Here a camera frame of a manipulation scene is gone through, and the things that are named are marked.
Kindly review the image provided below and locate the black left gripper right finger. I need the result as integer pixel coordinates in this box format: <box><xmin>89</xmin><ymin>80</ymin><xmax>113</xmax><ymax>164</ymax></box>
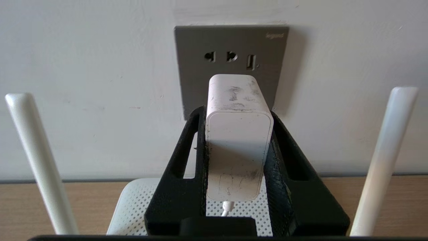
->
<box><xmin>262</xmin><ymin>110</ymin><xmax>351</xmax><ymax>237</ymax></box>

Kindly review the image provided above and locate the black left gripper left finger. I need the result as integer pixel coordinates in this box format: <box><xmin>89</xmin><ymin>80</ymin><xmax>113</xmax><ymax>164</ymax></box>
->
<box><xmin>144</xmin><ymin>105</ymin><xmax>208</xmax><ymax>236</ymax></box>

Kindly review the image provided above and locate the grey wall socket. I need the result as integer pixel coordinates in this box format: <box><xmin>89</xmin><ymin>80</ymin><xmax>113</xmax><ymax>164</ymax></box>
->
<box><xmin>174</xmin><ymin>25</ymin><xmax>290</xmax><ymax>121</ymax></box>

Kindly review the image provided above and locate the white router with four antennas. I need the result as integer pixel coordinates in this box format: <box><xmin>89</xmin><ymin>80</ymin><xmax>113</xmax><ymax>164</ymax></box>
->
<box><xmin>5</xmin><ymin>86</ymin><xmax>419</xmax><ymax>237</ymax></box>

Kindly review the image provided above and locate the thin white adapter cable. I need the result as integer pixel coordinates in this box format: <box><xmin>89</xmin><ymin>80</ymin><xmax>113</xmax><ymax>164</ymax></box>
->
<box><xmin>221</xmin><ymin>200</ymin><xmax>236</xmax><ymax>217</ymax></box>

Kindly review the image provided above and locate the white power adapter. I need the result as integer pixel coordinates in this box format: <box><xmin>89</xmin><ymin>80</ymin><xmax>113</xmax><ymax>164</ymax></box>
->
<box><xmin>205</xmin><ymin>74</ymin><xmax>274</xmax><ymax>202</ymax></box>

